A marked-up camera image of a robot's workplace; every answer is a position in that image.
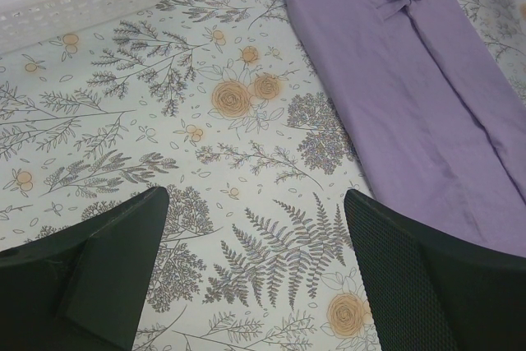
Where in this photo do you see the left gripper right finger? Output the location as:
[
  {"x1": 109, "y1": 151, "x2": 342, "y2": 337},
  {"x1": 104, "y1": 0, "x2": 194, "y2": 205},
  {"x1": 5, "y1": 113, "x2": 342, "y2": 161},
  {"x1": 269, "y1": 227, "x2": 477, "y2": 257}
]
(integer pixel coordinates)
[{"x1": 344, "y1": 189, "x2": 525, "y2": 350}]

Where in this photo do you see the purple t-shirt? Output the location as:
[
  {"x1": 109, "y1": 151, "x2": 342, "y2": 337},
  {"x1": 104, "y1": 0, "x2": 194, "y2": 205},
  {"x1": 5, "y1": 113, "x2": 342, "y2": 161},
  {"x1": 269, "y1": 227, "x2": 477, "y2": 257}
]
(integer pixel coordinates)
[{"x1": 284, "y1": 0, "x2": 525, "y2": 256}]

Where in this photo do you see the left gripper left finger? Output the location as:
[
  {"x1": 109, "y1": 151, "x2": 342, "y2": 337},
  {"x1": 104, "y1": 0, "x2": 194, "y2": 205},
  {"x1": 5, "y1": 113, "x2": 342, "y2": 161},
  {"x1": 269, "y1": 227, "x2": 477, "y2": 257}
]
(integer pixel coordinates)
[{"x1": 1, "y1": 187, "x2": 169, "y2": 350}]

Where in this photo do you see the floral table mat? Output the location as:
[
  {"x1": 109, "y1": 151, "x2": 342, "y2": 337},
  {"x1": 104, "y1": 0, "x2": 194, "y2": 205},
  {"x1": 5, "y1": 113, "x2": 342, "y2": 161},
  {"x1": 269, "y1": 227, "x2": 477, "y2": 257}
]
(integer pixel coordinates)
[{"x1": 1, "y1": 0, "x2": 525, "y2": 350}]

